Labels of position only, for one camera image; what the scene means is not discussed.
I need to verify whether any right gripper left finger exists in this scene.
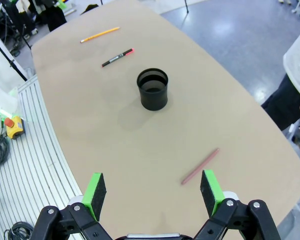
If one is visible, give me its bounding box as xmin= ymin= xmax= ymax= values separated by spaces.
xmin=33 ymin=172 xmax=113 ymax=240

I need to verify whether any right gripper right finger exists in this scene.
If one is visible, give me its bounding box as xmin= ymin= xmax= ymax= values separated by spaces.
xmin=191 ymin=169 xmax=282 ymax=240

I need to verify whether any pink brown pen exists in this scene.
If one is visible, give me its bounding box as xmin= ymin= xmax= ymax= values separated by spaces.
xmin=180 ymin=147 xmax=220 ymax=186

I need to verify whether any black marker red cap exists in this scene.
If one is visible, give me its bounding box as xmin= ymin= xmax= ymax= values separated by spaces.
xmin=101 ymin=47 xmax=136 ymax=68

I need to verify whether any yellow pencil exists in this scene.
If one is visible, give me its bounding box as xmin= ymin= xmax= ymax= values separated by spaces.
xmin=79 ymin=26 xmax=121 ymax=44

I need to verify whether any black mesh pen holder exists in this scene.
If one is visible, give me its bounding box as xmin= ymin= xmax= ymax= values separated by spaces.
xmin=136 ymin=67 xmax=169 ymax=111

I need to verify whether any yellow emergency stop box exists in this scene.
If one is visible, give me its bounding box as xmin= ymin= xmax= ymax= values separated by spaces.
xmin=3 ymin=115 xmax=27 ymax=140

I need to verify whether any person in white T-shirt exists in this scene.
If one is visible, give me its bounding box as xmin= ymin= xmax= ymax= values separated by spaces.
xmin=261 ymin=23 xmax=300 ymax=132

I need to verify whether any black tripod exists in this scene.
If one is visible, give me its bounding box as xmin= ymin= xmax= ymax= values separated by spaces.
xmin=0 ymin=32 xmax=28 ymax=82

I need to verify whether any black hanging garment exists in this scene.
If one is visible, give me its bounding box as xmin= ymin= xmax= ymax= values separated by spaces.
xmin=41 ymin=0 xmax=67 ymax=32

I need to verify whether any aluminium slotted base plate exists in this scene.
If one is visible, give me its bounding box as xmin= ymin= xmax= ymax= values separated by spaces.
xmin=0 ymin=74 xmax=85 ymax=240

